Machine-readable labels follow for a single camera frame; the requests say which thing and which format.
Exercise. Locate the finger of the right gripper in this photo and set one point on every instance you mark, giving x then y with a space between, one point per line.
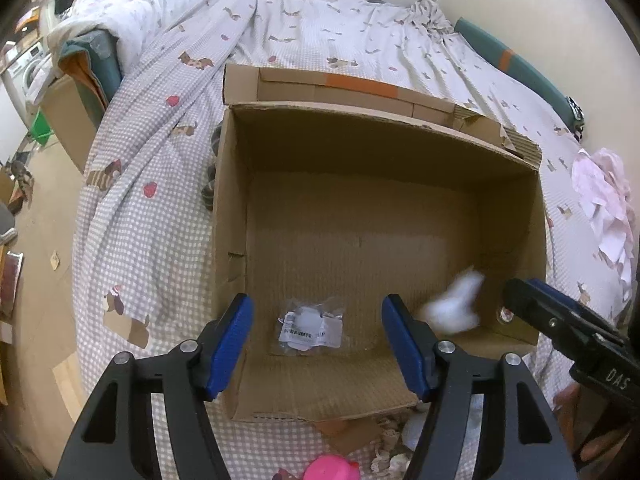
550 311

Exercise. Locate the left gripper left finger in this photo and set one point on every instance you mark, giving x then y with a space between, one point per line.
113 437

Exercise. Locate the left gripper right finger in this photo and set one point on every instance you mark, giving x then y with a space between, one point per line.
519 436

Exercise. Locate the brown cardboard tube piece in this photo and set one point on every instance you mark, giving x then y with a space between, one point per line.
348 436

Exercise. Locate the pink rubber duck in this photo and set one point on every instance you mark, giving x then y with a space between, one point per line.
332 467

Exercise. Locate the beige scrunchie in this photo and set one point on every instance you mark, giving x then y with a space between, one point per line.
396 444

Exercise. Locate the pink white crumpled cloth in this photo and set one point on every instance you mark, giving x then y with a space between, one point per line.
605 197

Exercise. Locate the clear plastic labelled bag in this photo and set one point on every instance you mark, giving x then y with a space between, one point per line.
310 328

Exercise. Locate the teal orange bolster pillow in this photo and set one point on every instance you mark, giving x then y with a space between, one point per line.
502 57

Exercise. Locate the open cardboard box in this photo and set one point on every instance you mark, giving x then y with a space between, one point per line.
337 186

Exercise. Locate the grey striped sock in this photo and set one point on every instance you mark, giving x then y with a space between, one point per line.
208 190

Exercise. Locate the green dustpan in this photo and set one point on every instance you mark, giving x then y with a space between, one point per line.
40 129

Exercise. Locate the cardboard bedside box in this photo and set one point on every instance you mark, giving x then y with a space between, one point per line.
69 120

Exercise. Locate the white washing machine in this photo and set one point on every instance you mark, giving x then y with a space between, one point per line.
21 72

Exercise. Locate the white dog print duvet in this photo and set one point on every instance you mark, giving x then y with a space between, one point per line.
133 23

